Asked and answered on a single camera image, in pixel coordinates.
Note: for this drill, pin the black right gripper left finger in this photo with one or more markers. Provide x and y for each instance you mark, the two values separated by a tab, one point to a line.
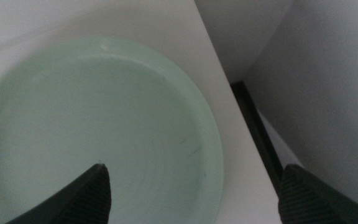
85	199

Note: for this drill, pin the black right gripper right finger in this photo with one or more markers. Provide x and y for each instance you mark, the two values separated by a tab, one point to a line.
306	202

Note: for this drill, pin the pale green shallow bowl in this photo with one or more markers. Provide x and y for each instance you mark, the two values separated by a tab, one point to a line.
104	118

